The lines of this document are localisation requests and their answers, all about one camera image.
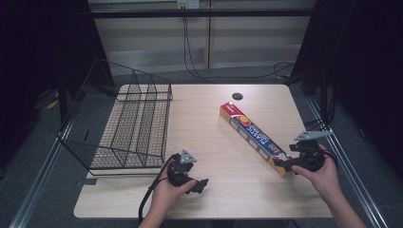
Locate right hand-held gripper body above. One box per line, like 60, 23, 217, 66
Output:
288, 129, 335, 174

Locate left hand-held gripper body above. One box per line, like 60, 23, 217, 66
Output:
166, 148, 198, 188

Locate long plastic wrap box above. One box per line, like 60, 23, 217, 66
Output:
219, 101, 294, 179

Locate person's left hand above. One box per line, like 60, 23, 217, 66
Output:
151, 158, 198, 219

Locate person's right hand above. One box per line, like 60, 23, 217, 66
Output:
290, 143, 342, 203

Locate black curtain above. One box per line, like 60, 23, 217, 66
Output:
0, 0, 115, 179
289, 0, 403, 179

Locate yellow floor object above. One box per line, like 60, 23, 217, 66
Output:
46, 90, 60, 111

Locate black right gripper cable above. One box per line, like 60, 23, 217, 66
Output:
322, 149, 339, 169

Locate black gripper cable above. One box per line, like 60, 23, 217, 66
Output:
322, 149, 339, 169
138, 153, 181, 226

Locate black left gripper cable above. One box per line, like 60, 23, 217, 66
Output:
138, 153, 181, 226

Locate aluminium floor rail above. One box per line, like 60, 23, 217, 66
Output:
9, 122, 74, 228
306, 96, 390, 228

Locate black upright stand post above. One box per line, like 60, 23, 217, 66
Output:
317, 67, 331, 129

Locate black wire basket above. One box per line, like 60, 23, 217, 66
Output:
57, 57, 174, 177

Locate black hanging wall cable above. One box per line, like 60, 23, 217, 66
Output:
182, 16, 297, 81

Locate black horizontal frame bar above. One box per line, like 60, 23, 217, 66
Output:
89, 8, 317, 19

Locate white wall power outlet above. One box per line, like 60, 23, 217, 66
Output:
177, 0, 201, 10

